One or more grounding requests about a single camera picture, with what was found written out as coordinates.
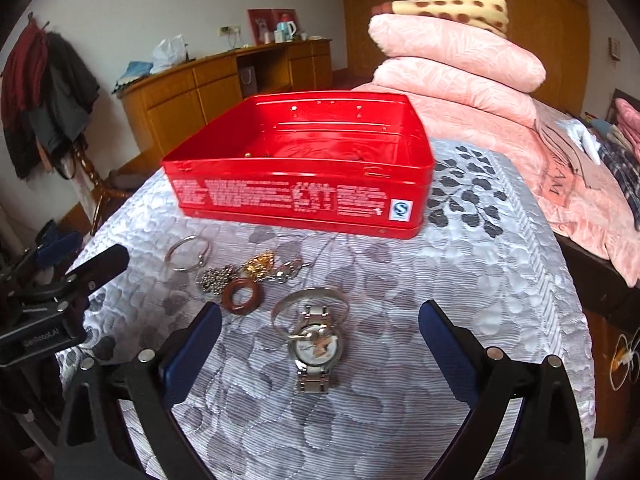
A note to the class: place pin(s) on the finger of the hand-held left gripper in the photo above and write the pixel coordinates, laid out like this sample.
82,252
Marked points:
57,242
100,266

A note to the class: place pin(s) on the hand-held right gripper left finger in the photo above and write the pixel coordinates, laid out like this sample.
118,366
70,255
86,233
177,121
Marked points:
192,355

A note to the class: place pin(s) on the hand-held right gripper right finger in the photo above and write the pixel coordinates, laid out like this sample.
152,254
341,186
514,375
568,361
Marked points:
447,355

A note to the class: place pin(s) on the silver wristwatch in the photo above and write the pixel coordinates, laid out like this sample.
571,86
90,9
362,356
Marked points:
316,345

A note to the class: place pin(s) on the red tin box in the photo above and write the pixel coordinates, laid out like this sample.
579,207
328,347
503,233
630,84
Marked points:
300,170

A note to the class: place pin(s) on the wooden coat rack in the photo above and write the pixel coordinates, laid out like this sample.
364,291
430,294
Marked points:
100,185

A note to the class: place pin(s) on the thin silver bangle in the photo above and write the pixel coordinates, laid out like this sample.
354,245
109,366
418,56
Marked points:
175,250

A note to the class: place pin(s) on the grey quilted bedspread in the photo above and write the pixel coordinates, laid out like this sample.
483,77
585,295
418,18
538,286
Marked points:
400,285

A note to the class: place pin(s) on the gold pendant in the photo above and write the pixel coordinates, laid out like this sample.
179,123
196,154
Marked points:
257,265

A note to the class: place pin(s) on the dark hanging jackets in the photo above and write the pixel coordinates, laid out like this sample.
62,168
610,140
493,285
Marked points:
60,95

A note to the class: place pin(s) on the red hanging scarf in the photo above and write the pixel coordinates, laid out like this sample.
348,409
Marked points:
22,70

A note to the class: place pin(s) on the blue cloth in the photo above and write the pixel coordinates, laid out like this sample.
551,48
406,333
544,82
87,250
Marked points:
132,75

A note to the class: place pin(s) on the wooden cabinet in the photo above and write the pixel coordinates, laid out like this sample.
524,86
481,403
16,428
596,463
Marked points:
170,95

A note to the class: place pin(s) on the pink blanket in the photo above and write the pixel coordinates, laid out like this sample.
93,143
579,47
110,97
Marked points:
575,185

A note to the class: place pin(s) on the white plastic bag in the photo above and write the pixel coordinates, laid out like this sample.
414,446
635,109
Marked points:
167,55

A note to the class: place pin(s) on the grey paper bag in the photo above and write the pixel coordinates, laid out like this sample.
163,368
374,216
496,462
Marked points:
247,82

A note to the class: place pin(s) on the white cloth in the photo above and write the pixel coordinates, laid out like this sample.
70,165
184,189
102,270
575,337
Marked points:
582,140

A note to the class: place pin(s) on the plaid cloth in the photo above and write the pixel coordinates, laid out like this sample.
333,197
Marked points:
622,170

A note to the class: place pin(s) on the white electric kettle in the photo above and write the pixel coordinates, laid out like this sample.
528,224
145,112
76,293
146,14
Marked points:
286,31

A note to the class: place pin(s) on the yellow spotted blanket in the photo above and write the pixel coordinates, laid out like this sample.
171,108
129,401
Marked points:
460,10

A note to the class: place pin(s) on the dark wooden bed frame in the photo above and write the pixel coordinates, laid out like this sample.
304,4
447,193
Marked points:
600,290

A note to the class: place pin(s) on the wall socket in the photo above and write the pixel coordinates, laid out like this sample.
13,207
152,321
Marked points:
229,30

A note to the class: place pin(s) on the red picture frame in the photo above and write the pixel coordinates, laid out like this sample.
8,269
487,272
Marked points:
260,22

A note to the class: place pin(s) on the wall switch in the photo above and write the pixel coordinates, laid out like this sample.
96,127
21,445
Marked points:
614,49

